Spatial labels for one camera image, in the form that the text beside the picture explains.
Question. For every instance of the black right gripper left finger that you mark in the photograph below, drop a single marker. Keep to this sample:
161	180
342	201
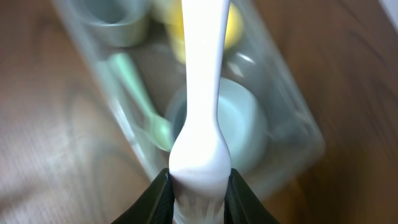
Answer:
154	206

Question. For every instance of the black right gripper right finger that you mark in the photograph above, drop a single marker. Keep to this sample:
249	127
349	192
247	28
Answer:
241	206

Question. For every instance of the pink plastic fork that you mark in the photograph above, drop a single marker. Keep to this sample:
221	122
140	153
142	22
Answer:
200	162

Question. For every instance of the mint green plastic spoon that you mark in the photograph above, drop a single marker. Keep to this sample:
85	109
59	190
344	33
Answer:
157	127

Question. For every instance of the light blue plastic bowl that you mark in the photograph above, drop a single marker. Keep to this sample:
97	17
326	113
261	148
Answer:
243	124

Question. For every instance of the light blue plastic cup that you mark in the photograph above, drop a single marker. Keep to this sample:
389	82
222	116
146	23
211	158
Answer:
118	23

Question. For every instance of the yellow plastic cup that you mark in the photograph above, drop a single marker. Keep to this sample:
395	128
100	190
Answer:
169	12

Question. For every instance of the clear plastic container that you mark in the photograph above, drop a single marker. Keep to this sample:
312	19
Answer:
294	141

